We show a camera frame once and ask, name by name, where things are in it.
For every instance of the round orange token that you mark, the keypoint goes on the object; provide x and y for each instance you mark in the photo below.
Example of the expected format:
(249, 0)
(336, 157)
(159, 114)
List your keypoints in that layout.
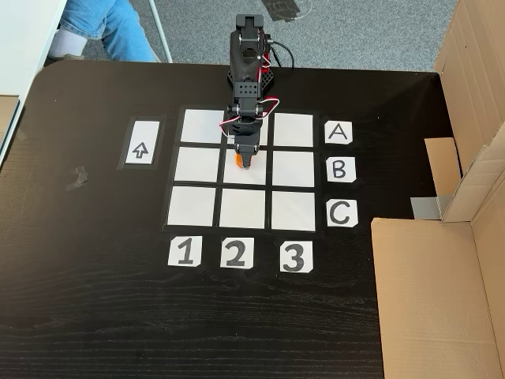
(238, 161)

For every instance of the white nine-square paper grid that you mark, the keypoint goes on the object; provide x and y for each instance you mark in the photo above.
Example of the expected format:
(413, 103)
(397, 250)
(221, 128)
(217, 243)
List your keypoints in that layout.
(197, 169)

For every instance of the red and black clamp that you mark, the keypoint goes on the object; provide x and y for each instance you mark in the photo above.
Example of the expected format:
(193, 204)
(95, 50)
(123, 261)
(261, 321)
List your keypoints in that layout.
(269, 55)

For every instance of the paper sheet letter A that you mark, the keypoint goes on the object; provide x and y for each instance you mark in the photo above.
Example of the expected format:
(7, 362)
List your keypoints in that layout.
(338, 133)

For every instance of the paper sheet letter B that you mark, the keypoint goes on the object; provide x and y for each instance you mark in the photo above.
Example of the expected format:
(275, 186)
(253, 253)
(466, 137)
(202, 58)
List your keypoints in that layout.
(341, 169)

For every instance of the paper sheet number 2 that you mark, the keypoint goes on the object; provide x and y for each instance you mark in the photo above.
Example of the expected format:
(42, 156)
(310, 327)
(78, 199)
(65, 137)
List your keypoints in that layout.
(237, 253)

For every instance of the white arrow paper sheet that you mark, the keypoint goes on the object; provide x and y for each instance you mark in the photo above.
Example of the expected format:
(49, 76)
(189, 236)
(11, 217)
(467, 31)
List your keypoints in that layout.
(142, 142)

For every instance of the paper sheet letter C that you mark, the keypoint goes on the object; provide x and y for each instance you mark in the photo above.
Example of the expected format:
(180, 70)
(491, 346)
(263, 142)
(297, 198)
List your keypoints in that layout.
(342, 213)

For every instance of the paper sheet number 3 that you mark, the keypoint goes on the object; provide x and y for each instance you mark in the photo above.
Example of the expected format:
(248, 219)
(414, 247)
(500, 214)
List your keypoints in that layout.
(296, 257)

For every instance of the paper sheet number 1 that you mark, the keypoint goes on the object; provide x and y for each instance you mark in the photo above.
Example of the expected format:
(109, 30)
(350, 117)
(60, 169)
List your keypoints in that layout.
(184, 251)

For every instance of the black floor tape patch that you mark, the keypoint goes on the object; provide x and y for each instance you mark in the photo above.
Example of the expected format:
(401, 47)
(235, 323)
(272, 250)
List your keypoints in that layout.
(282, 8)

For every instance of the white table leg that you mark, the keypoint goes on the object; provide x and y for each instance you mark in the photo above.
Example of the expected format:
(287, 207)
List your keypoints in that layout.
(159, 27)

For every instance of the person's leg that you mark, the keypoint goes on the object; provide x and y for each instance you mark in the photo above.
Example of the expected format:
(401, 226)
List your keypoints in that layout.
(114, 27)

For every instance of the crumpled tape scrap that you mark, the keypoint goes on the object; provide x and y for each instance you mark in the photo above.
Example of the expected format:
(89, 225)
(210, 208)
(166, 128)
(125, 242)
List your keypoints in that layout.
(78, 178)

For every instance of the small tape piece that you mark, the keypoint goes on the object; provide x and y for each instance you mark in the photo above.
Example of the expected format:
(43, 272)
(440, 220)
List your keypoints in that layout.
(21, 136)

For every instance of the brown cardboard panel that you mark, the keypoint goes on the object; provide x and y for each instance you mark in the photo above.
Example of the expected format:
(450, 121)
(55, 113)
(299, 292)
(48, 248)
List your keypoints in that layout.
(426, 300)
(473, 59)

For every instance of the white table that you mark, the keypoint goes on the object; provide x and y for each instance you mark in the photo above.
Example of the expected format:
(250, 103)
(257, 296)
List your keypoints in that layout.
(23, 47)

